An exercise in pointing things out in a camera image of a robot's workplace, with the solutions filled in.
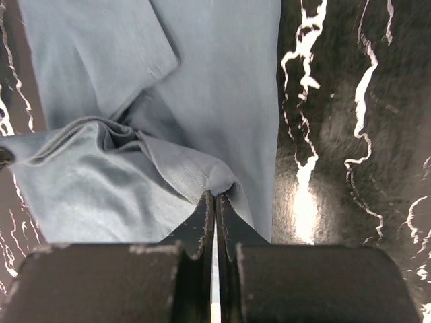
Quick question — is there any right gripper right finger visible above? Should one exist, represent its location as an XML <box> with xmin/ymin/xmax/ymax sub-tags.
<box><xmin>215</xmin><ymin>194</ymin><xmax>270</xmax><ymax>323</ymax></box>

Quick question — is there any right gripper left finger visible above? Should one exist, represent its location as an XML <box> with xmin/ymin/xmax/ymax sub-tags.
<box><xmin>160</xmin><ymin>191</ymin><xmax>215</xmax><ymax>322</ymax></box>

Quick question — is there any grey blue t shirt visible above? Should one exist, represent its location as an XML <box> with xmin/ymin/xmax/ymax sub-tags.
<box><xmin>1</xmin><ymin>1</ymin><xmax>281</xmax><ymax>243</ymax></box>

